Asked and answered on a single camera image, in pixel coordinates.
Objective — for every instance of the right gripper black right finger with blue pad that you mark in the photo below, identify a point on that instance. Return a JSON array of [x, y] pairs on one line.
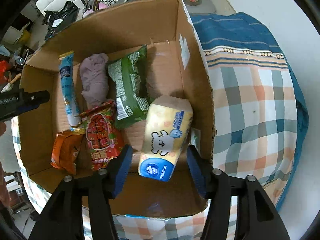
[[257, 217]]

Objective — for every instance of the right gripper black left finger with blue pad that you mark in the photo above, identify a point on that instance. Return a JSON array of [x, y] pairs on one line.
[[61, 218]]

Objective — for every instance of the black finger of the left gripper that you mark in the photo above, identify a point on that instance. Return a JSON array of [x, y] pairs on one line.
[[33, 100]]

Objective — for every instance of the blue snack bar packet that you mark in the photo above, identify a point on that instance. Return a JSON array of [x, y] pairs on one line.
[[68, 90]]

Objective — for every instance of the orange snack packet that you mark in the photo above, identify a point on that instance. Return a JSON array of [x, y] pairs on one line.
[[65, 150]]

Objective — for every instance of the purple cloth toy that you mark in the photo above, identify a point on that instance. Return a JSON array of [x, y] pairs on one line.
[[94, 79]]

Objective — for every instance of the red floral snack packet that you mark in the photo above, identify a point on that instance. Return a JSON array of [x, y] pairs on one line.
[[103, 141]]

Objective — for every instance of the green snack packet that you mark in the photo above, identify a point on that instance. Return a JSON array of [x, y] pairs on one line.
[[129, 76]]

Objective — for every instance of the yellow tissue pack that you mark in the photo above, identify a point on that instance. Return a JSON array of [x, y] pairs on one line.
[[167, 126]]

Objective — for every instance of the white goose plush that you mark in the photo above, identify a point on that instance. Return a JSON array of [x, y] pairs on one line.
[[10, 85]]

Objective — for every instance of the red plastic bag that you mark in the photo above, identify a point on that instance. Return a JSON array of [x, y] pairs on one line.
[[4, 66]]

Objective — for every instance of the black bag on chair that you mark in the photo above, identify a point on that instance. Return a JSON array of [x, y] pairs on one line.
[[56, 21]]

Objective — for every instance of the open cardboard box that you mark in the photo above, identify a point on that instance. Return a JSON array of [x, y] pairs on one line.
[[142, 196]]

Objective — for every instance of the plaid checkered blanket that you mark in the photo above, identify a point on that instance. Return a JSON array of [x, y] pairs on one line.
[[247, 104]]

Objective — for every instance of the pink suitcase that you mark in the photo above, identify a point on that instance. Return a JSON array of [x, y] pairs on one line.
[[92, 6]]

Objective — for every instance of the white board by wall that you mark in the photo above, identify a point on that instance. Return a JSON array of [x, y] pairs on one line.
[[223, 7]]

